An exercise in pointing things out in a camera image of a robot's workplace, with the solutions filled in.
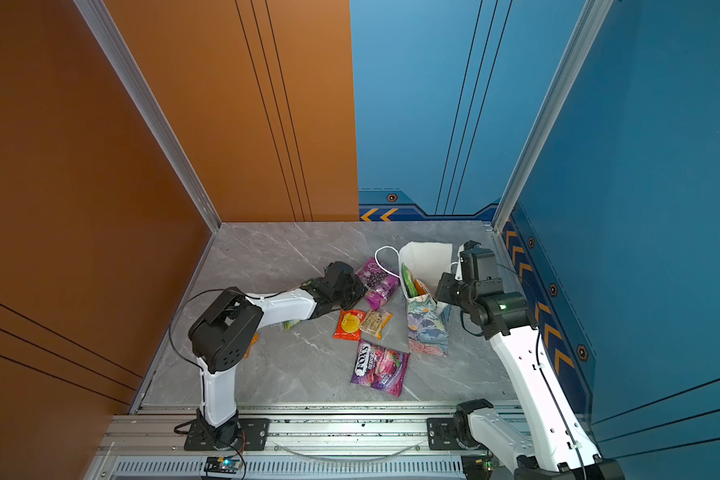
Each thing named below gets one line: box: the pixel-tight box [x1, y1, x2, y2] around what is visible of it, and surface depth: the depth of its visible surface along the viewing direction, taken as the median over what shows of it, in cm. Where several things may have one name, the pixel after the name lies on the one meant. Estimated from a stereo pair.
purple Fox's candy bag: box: [350, 340, 411, 397], surface depth 82 cm
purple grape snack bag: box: [356, 257, 401, 311], surface depth 96 cm
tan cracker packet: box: [360, 310, 393, 340], surface depth 93 cm
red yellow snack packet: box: [332, 309, 367, 341], surface depth 93 cm
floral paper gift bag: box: [375, 243, 453, 358], surface depth 78 cm
